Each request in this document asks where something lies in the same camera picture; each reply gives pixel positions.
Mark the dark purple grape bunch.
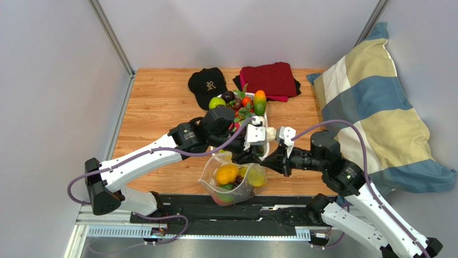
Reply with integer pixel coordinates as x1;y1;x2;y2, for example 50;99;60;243
233;175;244;188

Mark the yellow orange mango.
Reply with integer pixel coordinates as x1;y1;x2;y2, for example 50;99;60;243
215;164;239;185

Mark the clear dotted zip bag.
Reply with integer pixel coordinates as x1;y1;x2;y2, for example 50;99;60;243
198;152;268;204

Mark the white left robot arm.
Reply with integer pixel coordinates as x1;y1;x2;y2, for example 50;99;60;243
85;106;267;216

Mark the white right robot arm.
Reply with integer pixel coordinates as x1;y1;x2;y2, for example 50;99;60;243
261;127;443;257

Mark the yellow green star fruit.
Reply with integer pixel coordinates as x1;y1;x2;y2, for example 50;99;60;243
239;166;267;187

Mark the white perforated fruit basket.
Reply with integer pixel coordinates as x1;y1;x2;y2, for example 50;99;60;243
209;90;268;164

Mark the white garlic bulb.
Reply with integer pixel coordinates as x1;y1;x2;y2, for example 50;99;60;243
266;127;277;142

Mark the green apple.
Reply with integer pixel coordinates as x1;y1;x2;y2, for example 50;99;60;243
218;183;235;191

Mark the dark purple mangosteen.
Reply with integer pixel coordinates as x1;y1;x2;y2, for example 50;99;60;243
221;90;236;104

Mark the papaya orange green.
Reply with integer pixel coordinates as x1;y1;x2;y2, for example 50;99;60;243
253;90;267;116

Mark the black baseball cap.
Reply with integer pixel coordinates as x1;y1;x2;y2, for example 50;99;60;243
188;67;227;110

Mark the dark red folded cloth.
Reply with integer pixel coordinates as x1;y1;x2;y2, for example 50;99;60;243
232;62;302;102

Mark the blue yellow checked pillow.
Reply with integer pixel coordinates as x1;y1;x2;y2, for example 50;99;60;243
307;22;457;195

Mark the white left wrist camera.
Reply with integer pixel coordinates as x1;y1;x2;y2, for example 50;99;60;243
245;116;267;151

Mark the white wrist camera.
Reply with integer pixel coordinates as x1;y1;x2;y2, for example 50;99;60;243
245;116;267;151
275;126;296;157

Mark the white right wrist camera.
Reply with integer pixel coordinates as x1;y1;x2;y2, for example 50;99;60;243
275;126;296;157

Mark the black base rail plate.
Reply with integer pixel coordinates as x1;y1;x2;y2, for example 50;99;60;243
152;195;328;237

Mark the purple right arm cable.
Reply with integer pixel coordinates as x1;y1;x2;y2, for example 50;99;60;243
290;119;432;258

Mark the aluminium frame post right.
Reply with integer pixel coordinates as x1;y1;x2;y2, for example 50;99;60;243
354;0;390;46

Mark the aluminium frame post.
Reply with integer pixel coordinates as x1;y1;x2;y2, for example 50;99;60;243
88;0;135;78
354;0;390;46

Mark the aluminium frame post left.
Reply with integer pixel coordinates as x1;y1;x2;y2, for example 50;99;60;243
88;0;135;78

